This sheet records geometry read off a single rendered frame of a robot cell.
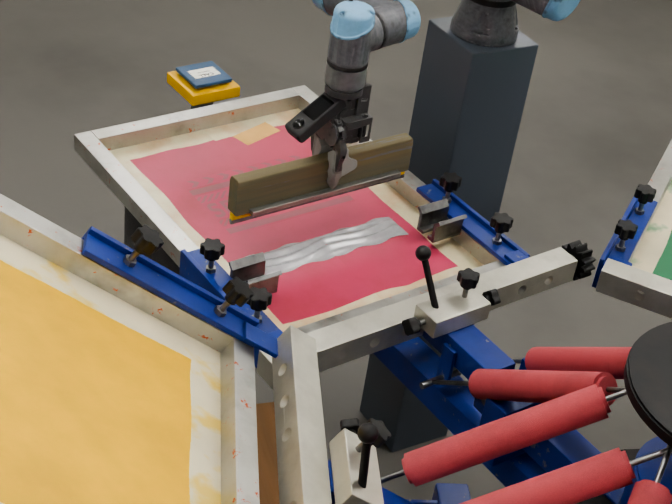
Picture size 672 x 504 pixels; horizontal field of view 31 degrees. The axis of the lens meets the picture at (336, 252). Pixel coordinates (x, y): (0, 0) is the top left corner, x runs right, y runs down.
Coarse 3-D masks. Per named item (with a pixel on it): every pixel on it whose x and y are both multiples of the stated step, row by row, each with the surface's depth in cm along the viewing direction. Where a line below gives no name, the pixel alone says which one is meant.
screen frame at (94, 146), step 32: (256, 96) 281; (288, 96) 283; (128, 128) 263; (160, 128) 266; (192, 128) 271; (96, 160) 252; (128, 192) 243; (416, 192) 256; (160, 224) 236; (480, 256) 244; (416, 288) 229; (320, 320) 218
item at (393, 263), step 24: (240, 144) 270; (264, 144) 271; (288, 144) 272; (360, 192) 260; (312, 216) 250; (336, 216) 251; (360, 216) 252; (384, 216) 254; (408, 240) 247; (360, 264) 239; (384, 264) 240; (408, 264) 241; (432, 264) 242; (384, 288) 233
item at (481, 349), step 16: (448, 336) 210; (464, 336) 210; (480, 336) 211; (464, 352) 208; (480, 352) 208; (496, 352) 208; (464, 368) 209; (480, 368) 205; (496, 368) 205; (512, 368) 207
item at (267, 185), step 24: (360, 144) 239; (384, 144) 240; (408, 144) 244; (264, 168) 228; (288, 168) 229; (312, 168) 232; (360, 168) 239; (384, 168) 243; (408, 168) 248; (240, 192) 224; (264, 192) 228; (288, 192) 231
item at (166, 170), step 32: (160, 160) 261; (192, 160) 262; (224, 160) 264; (192, 224) 243; (288, 224) 247; (224, 256) 236; (288, 288) 230; (320, 288) 231; (352, 288) 232; (288, 320) 222
